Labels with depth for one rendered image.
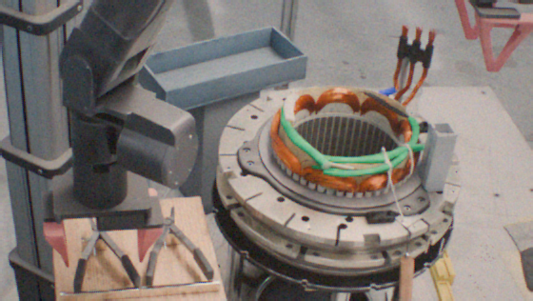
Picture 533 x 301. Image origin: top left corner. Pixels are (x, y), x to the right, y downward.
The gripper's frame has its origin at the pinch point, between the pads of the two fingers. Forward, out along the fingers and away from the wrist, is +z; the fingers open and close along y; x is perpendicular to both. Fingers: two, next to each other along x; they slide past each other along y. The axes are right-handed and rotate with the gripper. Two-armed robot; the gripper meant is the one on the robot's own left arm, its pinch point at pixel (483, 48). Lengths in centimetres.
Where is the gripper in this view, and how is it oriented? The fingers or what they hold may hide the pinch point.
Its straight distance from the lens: 98.6
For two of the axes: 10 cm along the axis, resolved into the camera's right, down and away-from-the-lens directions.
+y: -0.7, -5.4, 8.4
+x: -10.0, 0.1, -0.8
